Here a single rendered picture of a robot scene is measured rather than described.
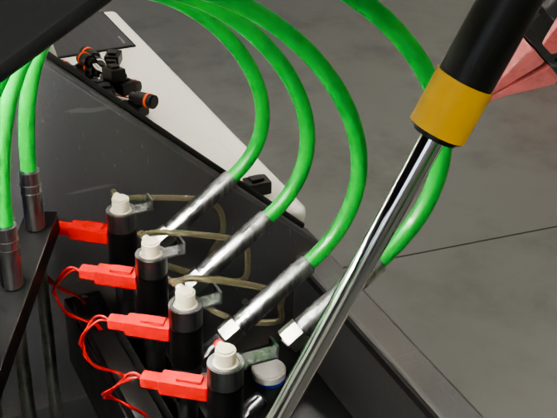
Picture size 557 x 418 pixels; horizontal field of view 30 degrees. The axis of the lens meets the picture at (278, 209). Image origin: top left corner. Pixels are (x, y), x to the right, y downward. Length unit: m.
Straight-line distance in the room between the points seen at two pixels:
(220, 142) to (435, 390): 0.49
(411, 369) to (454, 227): 2.06
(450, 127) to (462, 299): 2.46
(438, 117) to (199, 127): 1.07
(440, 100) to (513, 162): 3.15
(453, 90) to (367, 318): 0.78
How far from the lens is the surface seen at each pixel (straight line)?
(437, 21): 4.59
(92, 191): 1.04
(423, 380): 1.02
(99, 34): 1.68
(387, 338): 1.06
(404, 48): 0.72
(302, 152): 0.92
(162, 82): 1.51
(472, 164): 3.43
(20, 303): 0.86
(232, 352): 0.78
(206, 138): 1.35
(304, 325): 0.79
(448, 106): 0.32
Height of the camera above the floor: 1.60
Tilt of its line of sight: 31 degrees down
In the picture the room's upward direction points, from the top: 2 degrees clockwise
